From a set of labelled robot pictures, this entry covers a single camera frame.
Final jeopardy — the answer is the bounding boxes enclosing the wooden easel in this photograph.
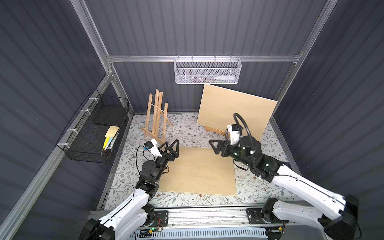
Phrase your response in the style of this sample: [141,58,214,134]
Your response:
[141,89,173,144]
[205,126,225,136]

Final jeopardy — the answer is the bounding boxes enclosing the plywood board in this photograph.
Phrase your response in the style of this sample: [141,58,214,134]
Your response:
[159,147,238,196]
[197,85,277,141]

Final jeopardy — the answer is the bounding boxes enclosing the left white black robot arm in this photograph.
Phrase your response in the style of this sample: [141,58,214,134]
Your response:
[79,139,180,240]

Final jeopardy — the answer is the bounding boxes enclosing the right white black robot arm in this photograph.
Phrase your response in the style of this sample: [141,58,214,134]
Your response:
[209,136,362,240]

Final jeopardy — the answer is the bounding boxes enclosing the yellow sticky notes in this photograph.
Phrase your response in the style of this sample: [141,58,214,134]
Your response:
[103,126,120,150]

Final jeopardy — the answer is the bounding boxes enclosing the dark blue booklet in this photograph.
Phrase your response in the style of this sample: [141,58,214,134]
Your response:
[281,162,292,170]

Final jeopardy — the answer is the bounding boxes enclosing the black notebook in basket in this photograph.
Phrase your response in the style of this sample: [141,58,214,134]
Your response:
[94,106,127,127]

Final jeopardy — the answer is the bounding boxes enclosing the white marker in basket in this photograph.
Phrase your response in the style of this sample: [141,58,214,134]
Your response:
[214,76,236,82]

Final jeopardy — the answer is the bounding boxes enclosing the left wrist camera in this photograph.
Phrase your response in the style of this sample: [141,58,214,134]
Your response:
[144,139,162,158]

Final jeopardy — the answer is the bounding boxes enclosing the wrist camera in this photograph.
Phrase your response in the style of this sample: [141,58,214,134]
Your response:
[225,124,243,147]
[144,139,162,158]

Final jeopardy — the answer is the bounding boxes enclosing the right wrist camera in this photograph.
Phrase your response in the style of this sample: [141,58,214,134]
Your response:
[225,124,243,147]

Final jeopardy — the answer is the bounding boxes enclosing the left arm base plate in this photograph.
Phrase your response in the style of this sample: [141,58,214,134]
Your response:
[143,210,169,228]

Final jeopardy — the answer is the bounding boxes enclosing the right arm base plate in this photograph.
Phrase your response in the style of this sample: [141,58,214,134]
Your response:
[246,208,289,225]

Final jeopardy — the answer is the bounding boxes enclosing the white wire mesh basket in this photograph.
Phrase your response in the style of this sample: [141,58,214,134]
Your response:
[173,57,242,85]

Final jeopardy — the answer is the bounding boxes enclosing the black wire wall basket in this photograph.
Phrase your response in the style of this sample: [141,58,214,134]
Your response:
[57,89,130,164]

